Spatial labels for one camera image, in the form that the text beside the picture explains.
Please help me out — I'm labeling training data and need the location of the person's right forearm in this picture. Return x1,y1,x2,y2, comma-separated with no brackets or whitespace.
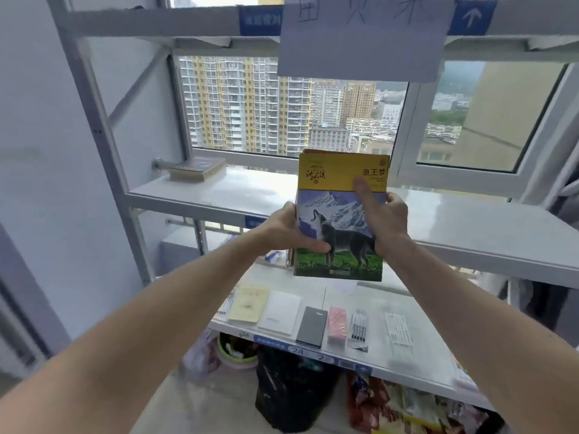
383,237,579,434

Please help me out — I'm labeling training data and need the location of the green rimmed bucket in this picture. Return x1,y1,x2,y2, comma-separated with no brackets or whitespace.
216,332,259,370

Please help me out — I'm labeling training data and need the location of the person's left forearm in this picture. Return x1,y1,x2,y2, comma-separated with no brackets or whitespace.
0,234,272,434

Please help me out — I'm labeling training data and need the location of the black plastic bag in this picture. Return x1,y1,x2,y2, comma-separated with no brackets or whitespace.
255,347,343,433

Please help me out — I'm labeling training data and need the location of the white printed paper card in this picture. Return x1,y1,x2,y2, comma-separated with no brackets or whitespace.
384,312,415,360

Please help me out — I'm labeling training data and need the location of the beige high-rise building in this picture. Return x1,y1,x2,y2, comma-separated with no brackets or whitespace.
418,61,566,172

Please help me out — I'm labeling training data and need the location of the yellow wolf cover books stack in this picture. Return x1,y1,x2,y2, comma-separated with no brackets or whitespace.
293,148,391,283

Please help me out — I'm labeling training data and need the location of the white yellow apartment tower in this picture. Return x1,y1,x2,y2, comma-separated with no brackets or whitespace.
179,56,313,157

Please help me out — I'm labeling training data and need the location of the black pens bundle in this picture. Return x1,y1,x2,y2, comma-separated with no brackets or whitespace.
216,288,236,318

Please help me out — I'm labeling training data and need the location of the white paper sign on shelf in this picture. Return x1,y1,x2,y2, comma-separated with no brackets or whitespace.
277,0,455,83

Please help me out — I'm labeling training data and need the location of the clear pack of pens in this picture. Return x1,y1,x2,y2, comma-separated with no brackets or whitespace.
346,308,370,353

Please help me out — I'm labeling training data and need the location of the white metal shelf rack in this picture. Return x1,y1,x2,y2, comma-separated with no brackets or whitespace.
45,0,579,412

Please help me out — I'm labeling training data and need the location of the pink eraser pack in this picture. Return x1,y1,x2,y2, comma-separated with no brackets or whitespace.
326,306,348,347

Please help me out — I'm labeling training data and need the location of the person's right hand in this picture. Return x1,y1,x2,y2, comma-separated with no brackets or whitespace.
352,177,411,260

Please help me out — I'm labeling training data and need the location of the person's left hand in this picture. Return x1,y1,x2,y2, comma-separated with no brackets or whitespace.
255,201,332,257

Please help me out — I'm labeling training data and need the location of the grey hanging fabric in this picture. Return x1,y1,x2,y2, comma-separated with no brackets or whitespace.
508,139,579,335

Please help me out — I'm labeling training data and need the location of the clear plastic bag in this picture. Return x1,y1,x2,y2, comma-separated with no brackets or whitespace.
182,329,223,383

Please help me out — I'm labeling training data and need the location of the pile of red snack packets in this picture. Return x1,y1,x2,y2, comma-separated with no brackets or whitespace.
346,373,492,434

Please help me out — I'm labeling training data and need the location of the cream notebook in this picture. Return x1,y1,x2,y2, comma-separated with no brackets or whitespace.
226,284,271,325

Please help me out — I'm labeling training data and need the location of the black nebula cover books stack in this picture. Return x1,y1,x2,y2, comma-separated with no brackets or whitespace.
168,157,227,183

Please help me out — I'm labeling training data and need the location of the white window frame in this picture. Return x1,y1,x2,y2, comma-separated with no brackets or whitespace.
167,36,579,200

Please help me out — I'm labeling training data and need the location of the dark grey notebook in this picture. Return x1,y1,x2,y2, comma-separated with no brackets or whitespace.
295,306,329,350

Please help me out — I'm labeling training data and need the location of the white notebook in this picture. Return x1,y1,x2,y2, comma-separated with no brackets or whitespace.
256,291,303,336

